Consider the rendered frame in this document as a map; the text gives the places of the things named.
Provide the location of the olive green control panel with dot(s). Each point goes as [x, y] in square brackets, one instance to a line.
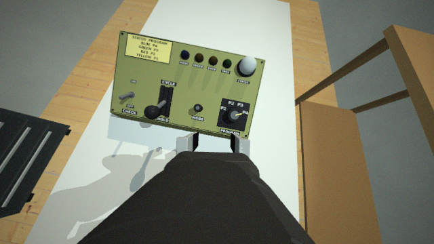
[202, 89]

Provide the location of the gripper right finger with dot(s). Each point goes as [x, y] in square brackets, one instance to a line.
[240, 145]

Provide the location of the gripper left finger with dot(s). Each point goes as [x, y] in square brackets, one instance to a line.
[187, 143]

